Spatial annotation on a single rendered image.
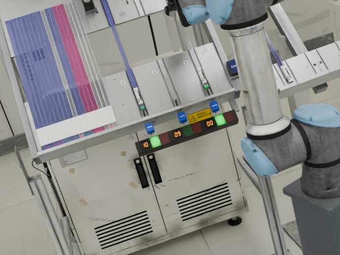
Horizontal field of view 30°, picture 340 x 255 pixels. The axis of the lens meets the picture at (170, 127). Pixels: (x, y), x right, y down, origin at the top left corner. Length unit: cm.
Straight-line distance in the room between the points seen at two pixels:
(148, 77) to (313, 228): 73
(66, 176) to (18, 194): 117
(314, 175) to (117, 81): 75
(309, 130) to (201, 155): 89
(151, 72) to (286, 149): 67
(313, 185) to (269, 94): 30
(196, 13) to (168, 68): 32
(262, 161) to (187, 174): 92
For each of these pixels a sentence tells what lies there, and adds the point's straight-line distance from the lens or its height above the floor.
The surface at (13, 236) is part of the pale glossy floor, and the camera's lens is 319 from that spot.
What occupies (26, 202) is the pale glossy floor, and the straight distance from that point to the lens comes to 346.
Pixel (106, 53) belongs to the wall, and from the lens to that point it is 398.
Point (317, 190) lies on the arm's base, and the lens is 173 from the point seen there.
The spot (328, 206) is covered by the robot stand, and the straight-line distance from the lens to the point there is 171.
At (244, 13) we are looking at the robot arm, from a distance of 148.
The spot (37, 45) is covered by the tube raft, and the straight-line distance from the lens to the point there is 220.
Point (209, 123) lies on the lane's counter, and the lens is 204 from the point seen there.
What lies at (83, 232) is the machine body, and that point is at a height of 22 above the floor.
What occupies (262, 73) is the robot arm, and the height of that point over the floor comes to 94.
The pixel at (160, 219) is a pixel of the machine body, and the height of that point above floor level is 17.
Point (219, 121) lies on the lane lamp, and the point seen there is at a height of 65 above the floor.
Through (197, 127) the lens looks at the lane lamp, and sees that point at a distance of 203.
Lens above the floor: 149
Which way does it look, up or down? 23 degrees down
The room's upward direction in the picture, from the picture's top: 16 degrees counter-clockwise
